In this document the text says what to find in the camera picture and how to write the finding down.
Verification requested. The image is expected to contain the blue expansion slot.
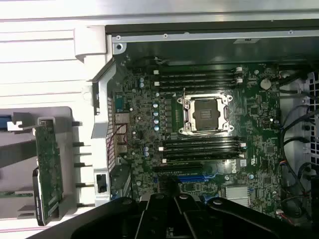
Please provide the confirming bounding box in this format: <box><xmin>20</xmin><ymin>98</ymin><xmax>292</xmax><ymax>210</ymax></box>
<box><xmin>153</xmin><ymin>175</ymin><xmax>226</xmax><ymax>183</ymax></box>

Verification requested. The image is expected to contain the silver chipset heatsink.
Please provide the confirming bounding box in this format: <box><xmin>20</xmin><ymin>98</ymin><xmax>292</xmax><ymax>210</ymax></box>
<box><xmin>225</xmin><ymin>186</ymin><xmax>250</xmax><ymax>204</ymax></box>

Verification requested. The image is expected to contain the black expansion slot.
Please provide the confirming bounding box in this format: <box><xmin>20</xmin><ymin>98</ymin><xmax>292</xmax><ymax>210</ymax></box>
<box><xmin>152</xmin><ymin>162</ymin><xmax>203</xmax><ymax>172</ymax></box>

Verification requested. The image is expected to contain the black RAM slot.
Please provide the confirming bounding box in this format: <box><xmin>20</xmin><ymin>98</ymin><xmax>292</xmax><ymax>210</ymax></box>
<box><xmin>153</xmin><ymin>77</ymin><xmax>244</xmax><ymax>85</ymax></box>
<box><xmin>154</xmin><ymin>83</ymin><xmax>244</xmax><ymax>92</ymax></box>
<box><xmin>159</xmin><ymin>136</ymin><xmax>246</xmax><ymax>145</ymax></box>
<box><xmin>153</xmin><ymin>71</ymin><xmax>244</xmax><ymax>79</ymax></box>
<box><xmin>153</xmin><ymin>65</ymin><xmax>244</xmax><ymax>73</ymax></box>
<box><xmin>159</xmin><ymin>143</ymin><xmax>246</xmax><ymax>151</ymax></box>
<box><xmin>161</xmin><ymin>155</ymin><xmax>246</xmax><ymax>164</ymax></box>
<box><xmin>160</xmin><ymin>149</ymin><xmax>246</xmax><ymax>157</ymax></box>

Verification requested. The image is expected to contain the green motherboard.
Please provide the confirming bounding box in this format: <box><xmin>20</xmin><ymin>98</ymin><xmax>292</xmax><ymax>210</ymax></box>
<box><xmin>113</xmin><ymin>56</ymin><xmax>284</xmax><ymax>217</ymax></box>

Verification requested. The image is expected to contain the metal CPU socket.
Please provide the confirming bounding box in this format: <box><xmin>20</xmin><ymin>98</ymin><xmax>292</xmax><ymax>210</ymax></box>
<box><xmin>176</xmin><ymin>93</ymin><xmax>235</xmax><ymax>136</ymax></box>

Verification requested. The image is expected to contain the open grey PC case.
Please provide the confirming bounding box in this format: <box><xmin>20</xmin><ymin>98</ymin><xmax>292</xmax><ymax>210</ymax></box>
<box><xmin>74</xmin><ymin>13</ymin><xmax>319</xmax><ymax>225</ymax></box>

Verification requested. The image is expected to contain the grey parts rack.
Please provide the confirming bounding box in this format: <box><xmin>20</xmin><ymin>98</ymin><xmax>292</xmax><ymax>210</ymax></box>
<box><xmin>0</xmin><ymin>106</ymin><xmax>84</xmax><ymax>221</ymax></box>

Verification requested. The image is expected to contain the hard disk in blue caddy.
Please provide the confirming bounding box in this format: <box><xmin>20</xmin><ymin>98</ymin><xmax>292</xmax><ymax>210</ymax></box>
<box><xmin>0</xmin><ymin>115</ymin><xmax>12</xmax><ymax>130</ymax></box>

